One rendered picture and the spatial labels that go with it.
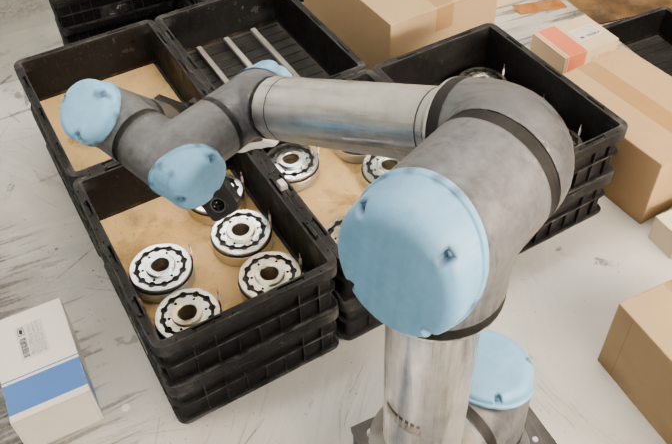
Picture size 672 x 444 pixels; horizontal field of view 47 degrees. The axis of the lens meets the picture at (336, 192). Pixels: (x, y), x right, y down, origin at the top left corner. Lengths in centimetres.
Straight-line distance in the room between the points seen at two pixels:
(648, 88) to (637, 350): 61
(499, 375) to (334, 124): 37
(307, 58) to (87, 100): 90
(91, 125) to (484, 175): 48
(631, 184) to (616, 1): 212
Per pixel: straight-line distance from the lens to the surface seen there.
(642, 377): 132
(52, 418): 131
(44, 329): 137
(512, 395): 94
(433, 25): 179
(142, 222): 142
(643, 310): 128
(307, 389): 132
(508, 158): 59
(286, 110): 84
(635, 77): 171
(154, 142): 87
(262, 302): 114
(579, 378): 138
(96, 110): 90
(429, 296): 56
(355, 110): 77
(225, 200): 105
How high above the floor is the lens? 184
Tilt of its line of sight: 45 degrees down
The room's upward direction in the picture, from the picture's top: 2 degrees counter-clockwise
